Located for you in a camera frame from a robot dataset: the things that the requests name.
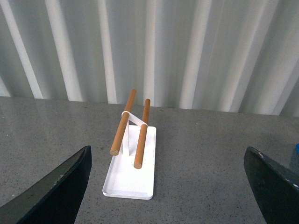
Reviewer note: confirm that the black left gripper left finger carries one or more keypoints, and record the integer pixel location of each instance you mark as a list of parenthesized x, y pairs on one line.
[(56, 198)]

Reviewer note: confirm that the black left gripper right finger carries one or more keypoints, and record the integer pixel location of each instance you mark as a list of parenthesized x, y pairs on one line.
[(275, 188)]

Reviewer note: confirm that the blue microfiber towel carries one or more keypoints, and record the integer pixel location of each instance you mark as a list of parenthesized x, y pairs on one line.
[(297, 148)]

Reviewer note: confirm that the white towel rack with wooden bars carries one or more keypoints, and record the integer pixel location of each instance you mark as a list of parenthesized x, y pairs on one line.
[(131, 171)]

